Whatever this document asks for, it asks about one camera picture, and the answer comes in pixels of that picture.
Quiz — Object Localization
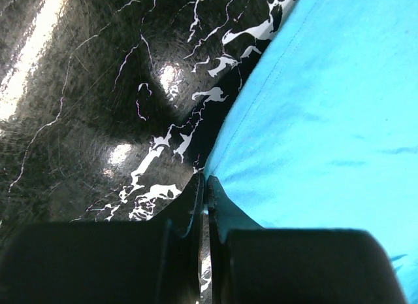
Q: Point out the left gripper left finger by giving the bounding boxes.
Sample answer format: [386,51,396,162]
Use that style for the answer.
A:
[1,173,204,303]

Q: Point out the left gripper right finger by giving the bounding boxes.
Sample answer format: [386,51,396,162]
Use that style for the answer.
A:
[206,176,406,303]

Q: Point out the cyan polo shirt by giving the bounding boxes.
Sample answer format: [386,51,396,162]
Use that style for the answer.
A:
[204,0,417,303]

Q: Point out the black marble pattern mat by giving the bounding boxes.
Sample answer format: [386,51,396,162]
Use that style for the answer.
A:
[0,0,308,295]

